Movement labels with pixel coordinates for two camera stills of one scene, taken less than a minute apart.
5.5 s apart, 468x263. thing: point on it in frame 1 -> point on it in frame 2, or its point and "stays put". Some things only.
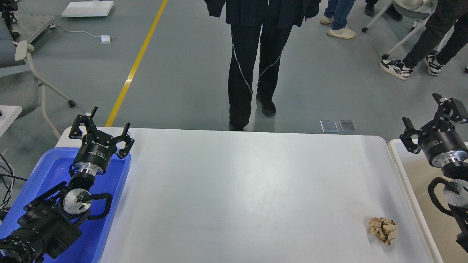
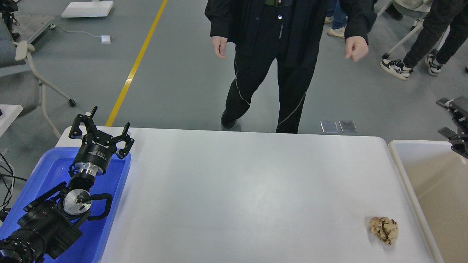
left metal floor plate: [328, 126] stays put
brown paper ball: [386, 230] stays put
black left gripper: [96, 151] stays put
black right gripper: [441, 144] -> [458, 107]
